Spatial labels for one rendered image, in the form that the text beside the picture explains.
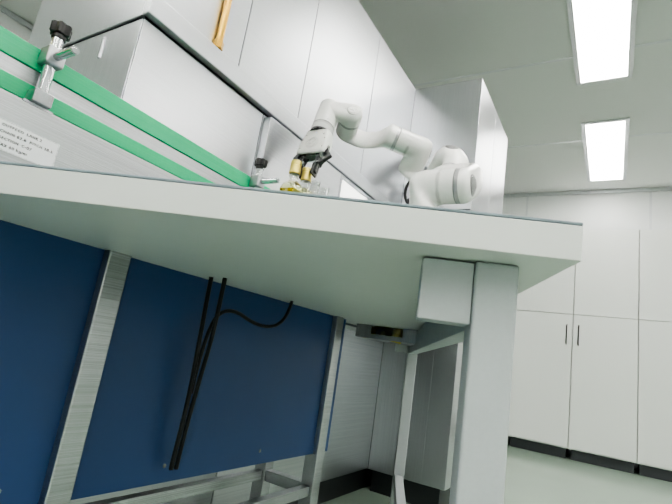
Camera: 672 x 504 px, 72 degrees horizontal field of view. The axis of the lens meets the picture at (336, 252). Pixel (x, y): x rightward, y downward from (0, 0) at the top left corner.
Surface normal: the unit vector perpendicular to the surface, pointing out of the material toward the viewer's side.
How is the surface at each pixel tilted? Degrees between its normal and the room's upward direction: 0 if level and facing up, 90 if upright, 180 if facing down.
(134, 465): 90
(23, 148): 90
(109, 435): 90
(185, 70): 90
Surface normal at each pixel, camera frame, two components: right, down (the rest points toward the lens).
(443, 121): -0.50, -0.26
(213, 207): -0.11, -0.23
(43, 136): 0.86, 0.02
